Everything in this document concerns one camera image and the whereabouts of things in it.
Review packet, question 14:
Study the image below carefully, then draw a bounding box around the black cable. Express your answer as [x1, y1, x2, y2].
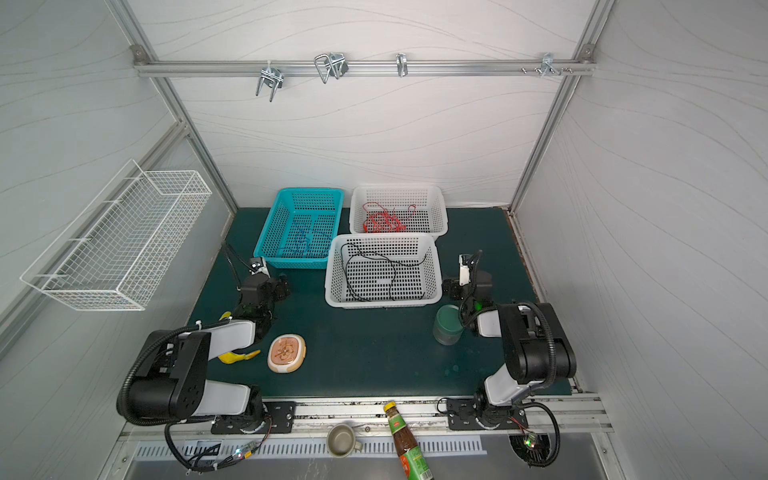
[339, 241, 430, 303]

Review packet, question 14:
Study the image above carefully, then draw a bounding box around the red cable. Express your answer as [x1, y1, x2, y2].
[359, 202, 419, 235]

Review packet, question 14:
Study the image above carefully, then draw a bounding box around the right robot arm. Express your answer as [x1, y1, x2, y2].
[442, 251, 577, 430]

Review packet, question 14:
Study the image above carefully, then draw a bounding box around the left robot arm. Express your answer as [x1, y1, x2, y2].
[116, 256, 295, 474]

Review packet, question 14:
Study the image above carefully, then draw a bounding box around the clear jar green lid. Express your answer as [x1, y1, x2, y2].
[433, 305, 464, 346]

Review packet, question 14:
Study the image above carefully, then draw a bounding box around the teal plastic basket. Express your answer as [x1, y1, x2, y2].
[254, 188, 344, 270]

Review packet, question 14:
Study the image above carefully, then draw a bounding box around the yellow banana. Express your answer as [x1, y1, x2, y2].
[218, 311, 261, 365]

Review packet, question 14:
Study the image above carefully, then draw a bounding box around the white basket near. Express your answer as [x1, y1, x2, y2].
[325, 232, 443, 310]

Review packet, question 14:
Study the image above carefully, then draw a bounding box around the white basket far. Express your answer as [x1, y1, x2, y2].
[349, 184, 448, 239]

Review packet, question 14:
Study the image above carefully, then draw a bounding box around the metal cup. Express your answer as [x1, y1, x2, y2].
[326, 423, 363, 458]

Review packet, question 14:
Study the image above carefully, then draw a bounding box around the sauce bottle green label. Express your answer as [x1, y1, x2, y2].
[383, 401, 434, 480]

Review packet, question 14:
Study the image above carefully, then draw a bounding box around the metal u-bolt hook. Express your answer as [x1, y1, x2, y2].
[255, 61, 285, 102]

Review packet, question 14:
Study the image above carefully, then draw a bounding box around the small metal clip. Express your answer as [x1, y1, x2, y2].
[395, 53, 408, 78]

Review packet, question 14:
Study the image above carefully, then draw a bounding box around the metal double hook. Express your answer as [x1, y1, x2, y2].
[313, 52, 349, 84]

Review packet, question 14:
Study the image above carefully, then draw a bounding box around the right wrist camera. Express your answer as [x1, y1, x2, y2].
[458, 254, 474, 286]

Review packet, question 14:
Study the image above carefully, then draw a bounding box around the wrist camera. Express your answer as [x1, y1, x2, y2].
[248, 257, 270, 277]
[458, 254, 474, 286]

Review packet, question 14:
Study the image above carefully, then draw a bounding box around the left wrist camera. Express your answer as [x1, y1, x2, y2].
[248, 257, 270, 277]

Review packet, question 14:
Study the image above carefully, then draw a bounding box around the blue cable in basket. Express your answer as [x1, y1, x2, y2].
[284, 218, 325, 250]

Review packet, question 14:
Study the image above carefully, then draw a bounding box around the white wire wall basket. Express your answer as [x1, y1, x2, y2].
[20, 160, 211, 312]

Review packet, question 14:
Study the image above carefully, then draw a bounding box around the metal bracket hook right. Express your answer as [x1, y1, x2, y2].
[520, 53, 574, 77]

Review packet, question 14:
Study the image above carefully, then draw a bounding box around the metal cross rail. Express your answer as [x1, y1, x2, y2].
[134, 58, 597, 78]

